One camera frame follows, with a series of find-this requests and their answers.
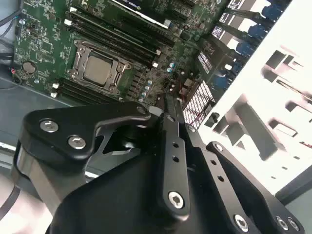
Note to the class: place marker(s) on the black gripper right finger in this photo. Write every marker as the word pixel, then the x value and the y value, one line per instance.
pixel 215 170

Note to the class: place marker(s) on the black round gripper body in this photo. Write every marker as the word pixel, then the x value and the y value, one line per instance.
pixel 117 195

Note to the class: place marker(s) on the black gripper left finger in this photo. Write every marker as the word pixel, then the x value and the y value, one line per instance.
pixel 109 114

